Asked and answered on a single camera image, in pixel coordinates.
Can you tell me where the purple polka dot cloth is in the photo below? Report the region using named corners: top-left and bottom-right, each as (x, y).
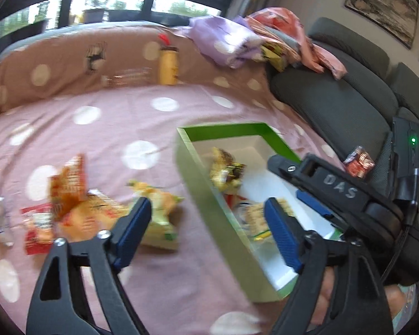
top-left (182, 16), bottom-right (269, 70)

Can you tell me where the large framed picture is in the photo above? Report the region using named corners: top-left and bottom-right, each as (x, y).
top-left (344, 0), bottom-right (419, 49)

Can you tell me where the pink polka dot bedsheet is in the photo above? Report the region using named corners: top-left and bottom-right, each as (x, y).
top-left (0, 73), bottom-right (339, 335)

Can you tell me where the pale green snack packet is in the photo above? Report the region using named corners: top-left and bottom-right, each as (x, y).
top-left (127, 180), bottom-right (184, 252)

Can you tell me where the turquoise printed clothing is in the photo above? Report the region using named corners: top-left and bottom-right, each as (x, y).
top-left (393, 283), bottom-right (419, 335)

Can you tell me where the orange patterned snack packet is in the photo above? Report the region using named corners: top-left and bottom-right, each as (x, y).
top-left (49, 154), bottom-right (88, 222)

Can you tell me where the yellow snack packet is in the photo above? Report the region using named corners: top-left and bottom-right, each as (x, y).
top-left (61, 188), bottom-right (133, 243)

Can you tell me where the grey sofa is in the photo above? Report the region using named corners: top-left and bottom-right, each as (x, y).
top-left (267, 17), bottom-right (419, 301)

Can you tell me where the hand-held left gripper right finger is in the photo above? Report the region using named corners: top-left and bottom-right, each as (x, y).
top-left (265, 197), bottom-right (395, 335)

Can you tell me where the gold foil snack packet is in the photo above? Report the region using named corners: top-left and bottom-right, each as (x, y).
top-left (209, 147), bottom-right (247, 194)

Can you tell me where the brown polka dot bolster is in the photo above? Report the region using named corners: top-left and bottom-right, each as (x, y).
top-left (0, 23), bottom-right (276, 116)

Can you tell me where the red bubble tea snack packet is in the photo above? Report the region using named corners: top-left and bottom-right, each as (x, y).
top-left (20, 204), bottom-right (56, 255)

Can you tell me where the soda cracker packet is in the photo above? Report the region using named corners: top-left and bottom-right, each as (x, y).
top-left (237, 197), bottom-right (296, 243)

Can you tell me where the yellow bottle with red cap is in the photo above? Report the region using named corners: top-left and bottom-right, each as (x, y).
top-left (156, 34), bottom-right (180, 86)

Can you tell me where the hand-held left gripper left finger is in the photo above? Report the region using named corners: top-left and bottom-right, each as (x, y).
top-left (26, 197), bottom-right (152, 335)

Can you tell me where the person's right hand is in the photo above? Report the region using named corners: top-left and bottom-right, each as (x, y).
top-left (309, 269), bottom-right (407, 326)

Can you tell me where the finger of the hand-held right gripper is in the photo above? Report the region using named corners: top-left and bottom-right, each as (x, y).
top-left (296, 190), bottom-right (346, 238)
top-left (268, 154), bottom-right (371, 213)

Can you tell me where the green box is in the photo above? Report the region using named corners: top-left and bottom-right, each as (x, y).
top-left (175, 122), bottom-right (343, 304)

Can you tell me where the clear plastic bottle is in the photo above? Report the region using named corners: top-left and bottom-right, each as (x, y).
top-left (101, 67), bottom-right (154, 88)

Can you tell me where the small red foil packet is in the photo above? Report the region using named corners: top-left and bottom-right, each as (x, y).
top-left (343, 145), bottom-right (375, 180)

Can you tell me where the yellow patterned cloth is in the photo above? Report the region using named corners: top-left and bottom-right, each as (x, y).
top-left (260, 40), bottom-right (301, 74)

